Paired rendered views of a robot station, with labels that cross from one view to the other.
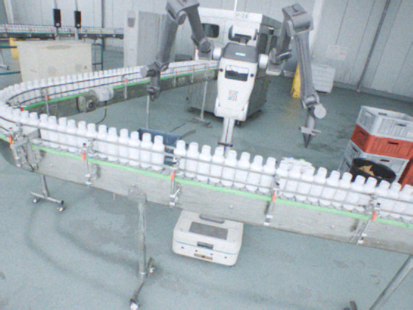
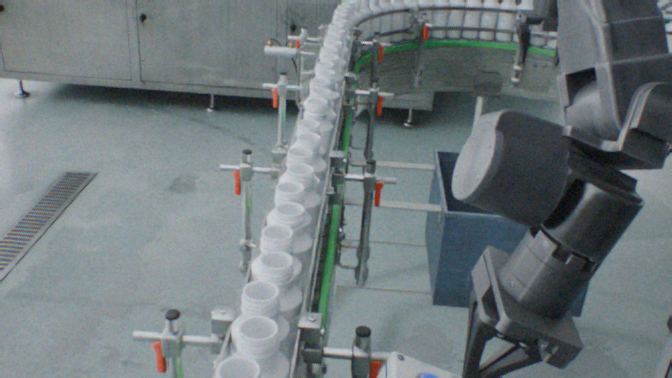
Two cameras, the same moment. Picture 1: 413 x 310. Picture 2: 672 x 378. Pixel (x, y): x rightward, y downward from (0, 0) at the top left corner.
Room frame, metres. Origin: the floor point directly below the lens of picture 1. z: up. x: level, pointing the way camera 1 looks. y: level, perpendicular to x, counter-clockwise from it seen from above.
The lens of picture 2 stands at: (1.04, -0.92, 1.57)
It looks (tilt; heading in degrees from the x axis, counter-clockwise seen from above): 26 degrees down; 85
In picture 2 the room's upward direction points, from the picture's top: 4 degrees clockwise
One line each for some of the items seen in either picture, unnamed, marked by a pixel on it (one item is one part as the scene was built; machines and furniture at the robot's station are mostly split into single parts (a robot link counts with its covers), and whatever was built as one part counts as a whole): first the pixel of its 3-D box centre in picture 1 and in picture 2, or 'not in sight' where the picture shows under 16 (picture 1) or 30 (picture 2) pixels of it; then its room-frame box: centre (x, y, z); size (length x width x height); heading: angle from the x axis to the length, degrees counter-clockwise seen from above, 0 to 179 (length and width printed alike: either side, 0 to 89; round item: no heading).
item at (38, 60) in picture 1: (58, 75); not in sight; (4.49, 2.99, 0.59); 1.10 x 0.62 x 1.18; 155
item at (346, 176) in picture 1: (341, 189); not in sight; (0.99, -0.64, 1.08); 0.06 x 0.06 x 0.17
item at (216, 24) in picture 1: (234, 65); not in sight; (5.57, -0.27, 1.00); 1.60 x 1.30 x 2.00; 155
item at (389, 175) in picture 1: (361, 193); not in sight; (2.28, -1.71, 0.32); 0.45 x 0.45 x 0.64
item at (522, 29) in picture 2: (153, 93); (533, 40); (1.51, 0.38, 1.26); 0.07 x 0.07 x 0.09; 82
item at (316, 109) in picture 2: (158, 153); (315, 144); (1.09, 0.24, 1.08); 0.06 x 0.06 x 0.17
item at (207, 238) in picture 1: (212, 216); not in sight; (1.70, -0.11, 0.24); 0.68 x 0.53 x 0.41; 173
